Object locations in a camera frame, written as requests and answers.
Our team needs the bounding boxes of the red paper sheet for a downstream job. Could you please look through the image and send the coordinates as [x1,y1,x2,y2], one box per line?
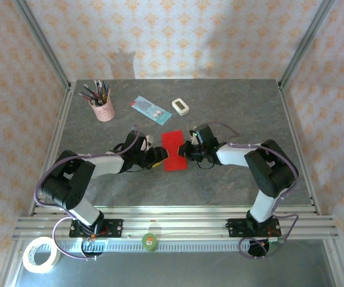
[161,129,189,172]

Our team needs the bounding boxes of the white digital timer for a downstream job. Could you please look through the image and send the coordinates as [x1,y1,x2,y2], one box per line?
[171,97,190,117]

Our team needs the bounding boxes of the blue sticker packet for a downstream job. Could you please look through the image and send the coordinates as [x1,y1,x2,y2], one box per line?
[130,95,173,126]

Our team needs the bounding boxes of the pink pencil cup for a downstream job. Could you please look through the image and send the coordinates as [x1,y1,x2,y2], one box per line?
[88,97,116,123]

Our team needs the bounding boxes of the wide aluminium profile beam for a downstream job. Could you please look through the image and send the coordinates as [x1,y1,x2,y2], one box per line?
[12,215,340,242]

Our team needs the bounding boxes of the green tape roll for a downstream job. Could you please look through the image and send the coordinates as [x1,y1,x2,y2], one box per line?
[141,233,159,252]

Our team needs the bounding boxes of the white masking tape roll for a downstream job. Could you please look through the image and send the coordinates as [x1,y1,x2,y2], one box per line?
[22,236,62,274]

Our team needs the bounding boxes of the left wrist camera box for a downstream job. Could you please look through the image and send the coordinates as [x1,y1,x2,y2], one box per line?
[141,135,155,151]

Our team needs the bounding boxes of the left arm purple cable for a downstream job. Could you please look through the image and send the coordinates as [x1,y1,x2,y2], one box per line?
[33,124,140,260]

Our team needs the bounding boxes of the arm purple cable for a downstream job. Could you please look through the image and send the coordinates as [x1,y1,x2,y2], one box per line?
[33,124,140,260]
[189,121,299,260]

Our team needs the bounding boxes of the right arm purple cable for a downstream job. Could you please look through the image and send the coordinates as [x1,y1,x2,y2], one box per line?
[189,121,299,260]

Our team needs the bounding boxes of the narrow aluminium cross rail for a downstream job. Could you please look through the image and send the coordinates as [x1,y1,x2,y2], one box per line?
[27,204,322,216]

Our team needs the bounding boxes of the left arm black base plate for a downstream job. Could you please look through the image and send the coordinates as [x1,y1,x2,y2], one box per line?
[69,219,124,239]

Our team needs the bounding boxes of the left aluminium side rail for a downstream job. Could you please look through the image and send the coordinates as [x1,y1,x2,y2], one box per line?
[27,82,77,216]

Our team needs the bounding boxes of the aluminium side rail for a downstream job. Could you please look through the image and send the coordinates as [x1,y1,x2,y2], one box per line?
[277,82,323,216]
[27,82,77,216]

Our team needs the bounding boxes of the right aluminium side rail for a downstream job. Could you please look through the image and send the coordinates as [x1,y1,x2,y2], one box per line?
[277,82,323,216]

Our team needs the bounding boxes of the grey slotted cable duct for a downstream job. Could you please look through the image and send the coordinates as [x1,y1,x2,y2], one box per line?
[57,240,276,252]

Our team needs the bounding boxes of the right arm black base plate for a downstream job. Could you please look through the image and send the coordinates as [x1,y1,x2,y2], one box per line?
[227,218,281,239]

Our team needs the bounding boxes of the right aluminium frame post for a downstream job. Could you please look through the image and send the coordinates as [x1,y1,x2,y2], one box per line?
[278,0,337,88]

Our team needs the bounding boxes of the aluminium frame post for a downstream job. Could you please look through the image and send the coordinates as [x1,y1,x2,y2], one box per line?
[12,0,73,89]
[278,0,337,88]

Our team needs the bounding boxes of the left aluminium frame post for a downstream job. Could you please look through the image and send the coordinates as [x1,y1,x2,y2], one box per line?
[12,0,73,89]

